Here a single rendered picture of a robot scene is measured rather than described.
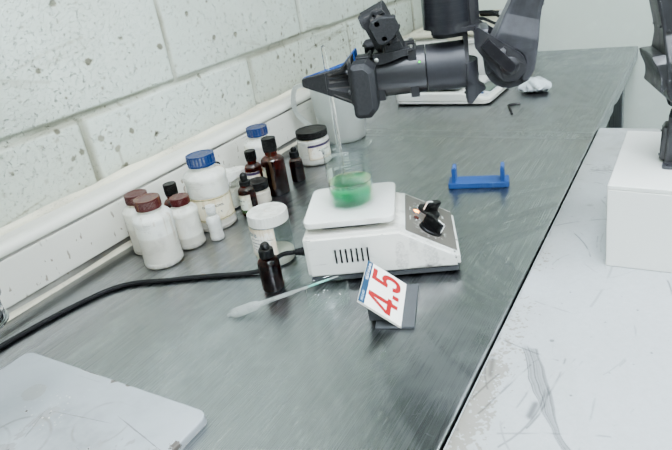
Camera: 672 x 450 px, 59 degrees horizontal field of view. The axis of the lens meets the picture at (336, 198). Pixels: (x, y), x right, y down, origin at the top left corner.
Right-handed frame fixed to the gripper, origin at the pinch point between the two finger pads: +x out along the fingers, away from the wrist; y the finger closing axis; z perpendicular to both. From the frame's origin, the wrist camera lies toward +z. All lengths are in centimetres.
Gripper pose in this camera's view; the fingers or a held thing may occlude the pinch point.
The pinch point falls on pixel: (329, 79)
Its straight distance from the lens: 76.4
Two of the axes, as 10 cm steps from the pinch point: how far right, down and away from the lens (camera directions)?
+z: -1.4, -9.1, -3.8
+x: -9.8, 0.8, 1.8
